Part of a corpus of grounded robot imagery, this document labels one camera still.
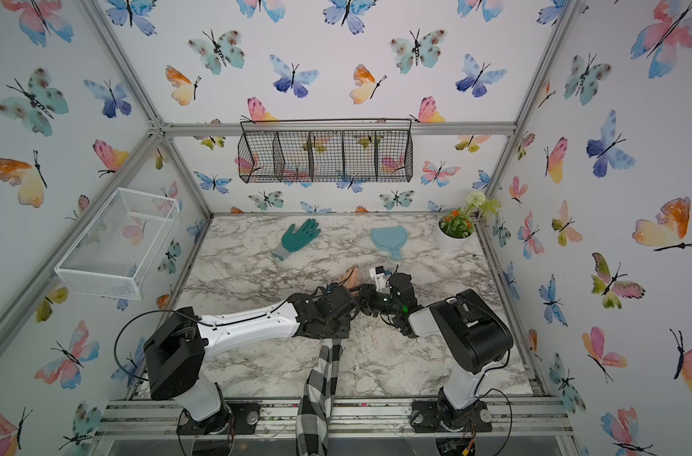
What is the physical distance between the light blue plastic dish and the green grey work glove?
234mm

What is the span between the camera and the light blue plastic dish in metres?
1.13

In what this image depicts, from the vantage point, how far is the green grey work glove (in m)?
1.10

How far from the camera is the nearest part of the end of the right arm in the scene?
74 centimetres

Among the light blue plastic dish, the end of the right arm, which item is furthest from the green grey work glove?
the end of the right arm

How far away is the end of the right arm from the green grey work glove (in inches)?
15.4

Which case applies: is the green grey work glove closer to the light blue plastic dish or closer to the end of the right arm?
the light blue plastic dish
